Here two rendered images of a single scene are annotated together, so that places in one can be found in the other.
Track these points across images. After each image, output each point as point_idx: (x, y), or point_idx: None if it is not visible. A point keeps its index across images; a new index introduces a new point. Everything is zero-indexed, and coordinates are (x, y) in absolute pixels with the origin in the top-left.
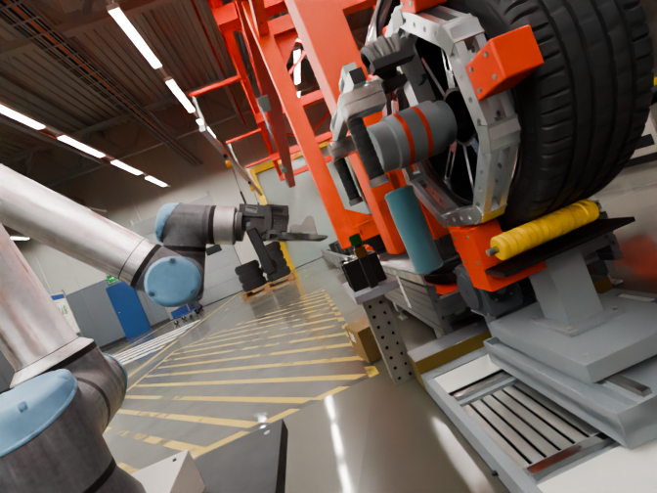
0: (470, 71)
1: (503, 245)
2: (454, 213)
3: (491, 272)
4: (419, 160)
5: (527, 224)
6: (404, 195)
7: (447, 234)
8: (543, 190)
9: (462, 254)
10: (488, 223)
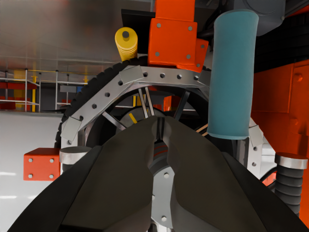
0: (52, 175)
1: (115, 41)
2: (174, 82)
3: (143, 14)
4: (166, 147)
5: (124, 57)
6: (209, 124)
7: (281, 66)
8: (93, 78)
9: (186, 36)
10: (147, 64)
